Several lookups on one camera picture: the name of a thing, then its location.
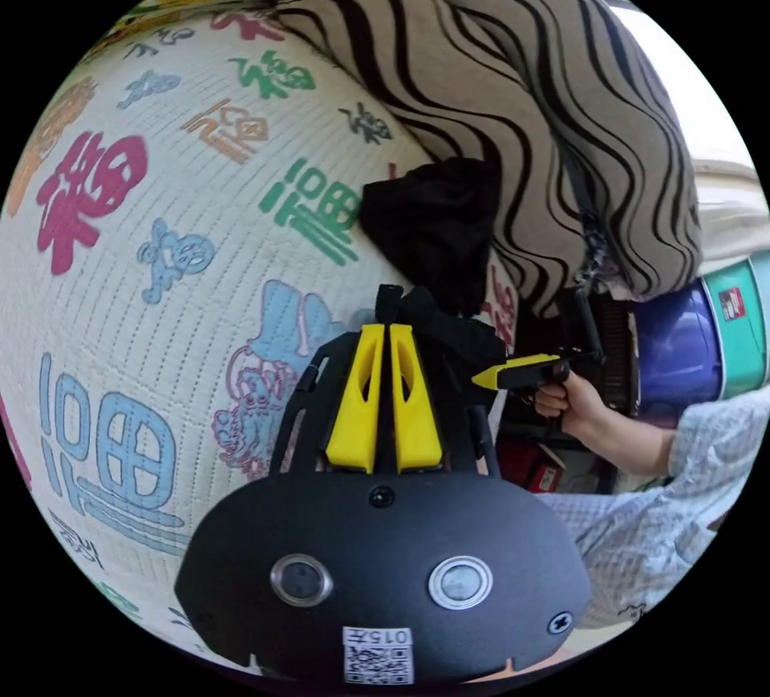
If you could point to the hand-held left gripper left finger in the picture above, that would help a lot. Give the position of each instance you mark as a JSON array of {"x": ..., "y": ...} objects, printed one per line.
[{"x": 355, "y": 402}]

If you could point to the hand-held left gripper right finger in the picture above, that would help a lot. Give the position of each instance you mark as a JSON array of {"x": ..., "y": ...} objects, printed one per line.
[{"x": 418, "y": 408}]

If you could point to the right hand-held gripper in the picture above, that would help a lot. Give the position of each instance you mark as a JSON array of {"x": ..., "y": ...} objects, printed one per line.
[{"x": 544, "y": 378}]

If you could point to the black pants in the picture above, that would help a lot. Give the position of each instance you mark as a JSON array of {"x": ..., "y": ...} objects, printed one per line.
[{"x": 433, "y": 228}]

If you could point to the person's right forearm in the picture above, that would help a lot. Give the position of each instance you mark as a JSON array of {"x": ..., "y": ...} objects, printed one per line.
[{"x": 628, "y": 441}]

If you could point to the person's right hand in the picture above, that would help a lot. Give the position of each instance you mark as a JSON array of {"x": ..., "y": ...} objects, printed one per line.
[{"x": 568, "y": 405}]

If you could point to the red box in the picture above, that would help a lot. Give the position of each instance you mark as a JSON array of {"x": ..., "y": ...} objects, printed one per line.
[{"x": 544, "y": 477}]

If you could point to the purple bin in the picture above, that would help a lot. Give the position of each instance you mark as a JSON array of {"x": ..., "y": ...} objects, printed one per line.
[{"x": 677, "y": 348}]

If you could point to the person's body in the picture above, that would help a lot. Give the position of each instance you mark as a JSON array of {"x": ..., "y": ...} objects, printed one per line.
[{"x": 662, "y": 528}]

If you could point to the green tin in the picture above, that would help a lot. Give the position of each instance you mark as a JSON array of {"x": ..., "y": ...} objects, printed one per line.
[{"x": 740, "y": 330}]

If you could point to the bed with printed quilt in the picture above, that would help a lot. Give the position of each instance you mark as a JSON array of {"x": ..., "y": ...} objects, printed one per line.
[{"x": 180, "y": 198}]

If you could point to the wavy striped beige quilt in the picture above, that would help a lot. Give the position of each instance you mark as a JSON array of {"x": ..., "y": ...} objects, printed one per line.
[{"x": 511, "y": 77}]

